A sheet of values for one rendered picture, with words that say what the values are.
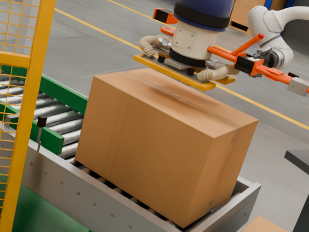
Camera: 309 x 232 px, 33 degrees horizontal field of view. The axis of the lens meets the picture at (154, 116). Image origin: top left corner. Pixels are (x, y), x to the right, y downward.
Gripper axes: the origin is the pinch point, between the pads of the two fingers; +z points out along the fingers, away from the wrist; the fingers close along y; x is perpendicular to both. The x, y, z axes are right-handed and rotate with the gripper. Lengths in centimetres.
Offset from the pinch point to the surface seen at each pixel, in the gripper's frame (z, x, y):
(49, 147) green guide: 25, 67, 62
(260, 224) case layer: -10, -24, 65
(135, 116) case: 21.4, 31.3, 31.5
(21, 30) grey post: -161, 273, 89
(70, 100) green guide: -21, 96, 60
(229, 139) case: 9.0, -4.2, 27.9
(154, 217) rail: 34, 5, 60
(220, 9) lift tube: 5.7, 17.0, -16.5
